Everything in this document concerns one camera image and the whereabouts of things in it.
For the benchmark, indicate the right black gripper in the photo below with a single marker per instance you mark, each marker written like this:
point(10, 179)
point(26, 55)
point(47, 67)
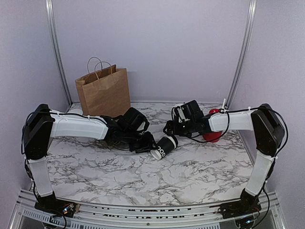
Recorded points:
point(169, 124)

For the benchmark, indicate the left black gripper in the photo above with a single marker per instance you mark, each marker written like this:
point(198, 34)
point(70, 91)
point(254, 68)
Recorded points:
point(147, 145)

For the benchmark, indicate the black plastic cup lid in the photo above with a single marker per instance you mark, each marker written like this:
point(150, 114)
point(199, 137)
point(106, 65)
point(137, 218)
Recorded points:
point(175, 141)

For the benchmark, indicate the black paper coffee cup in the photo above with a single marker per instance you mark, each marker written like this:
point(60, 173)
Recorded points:
point(165, 146)

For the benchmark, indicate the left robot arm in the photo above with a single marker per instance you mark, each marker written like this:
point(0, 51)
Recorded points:
point(44, 124)

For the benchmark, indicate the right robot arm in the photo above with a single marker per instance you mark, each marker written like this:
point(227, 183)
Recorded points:
point(263, 121)

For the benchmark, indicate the stack of paper cups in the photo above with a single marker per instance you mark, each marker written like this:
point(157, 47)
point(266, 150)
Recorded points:
point(176, 112)

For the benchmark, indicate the red cylindrical holder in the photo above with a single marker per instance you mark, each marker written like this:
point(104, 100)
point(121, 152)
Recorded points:
point(213, 136)

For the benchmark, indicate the brown paper bag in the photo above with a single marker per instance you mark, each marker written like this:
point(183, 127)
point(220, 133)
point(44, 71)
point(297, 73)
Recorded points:
point(104, 92)

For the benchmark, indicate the white and orange bowl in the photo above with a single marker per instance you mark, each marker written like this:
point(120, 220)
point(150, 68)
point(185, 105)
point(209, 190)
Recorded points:
point(76, 111)

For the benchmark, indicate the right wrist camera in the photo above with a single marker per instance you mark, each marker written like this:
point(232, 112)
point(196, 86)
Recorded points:
point(190, 111)

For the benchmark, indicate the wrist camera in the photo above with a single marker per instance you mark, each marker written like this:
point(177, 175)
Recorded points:
point(190, 111)
point(133, 121)

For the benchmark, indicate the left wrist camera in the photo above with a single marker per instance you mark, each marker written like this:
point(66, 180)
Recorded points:
point(133, 121)

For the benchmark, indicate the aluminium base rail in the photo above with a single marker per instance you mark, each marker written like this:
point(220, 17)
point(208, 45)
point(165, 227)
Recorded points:
point(82, 215)

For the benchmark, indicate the right aluminium frame post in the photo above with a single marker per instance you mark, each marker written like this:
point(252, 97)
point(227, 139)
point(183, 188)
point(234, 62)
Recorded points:
point(243, 52)

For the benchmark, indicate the aluminium frame post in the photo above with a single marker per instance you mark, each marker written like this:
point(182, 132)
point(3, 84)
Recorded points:
point(243, 52)
point(56, 49)

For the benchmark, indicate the left aluminium frame post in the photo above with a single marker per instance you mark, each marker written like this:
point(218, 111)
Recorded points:
point(56, 49)

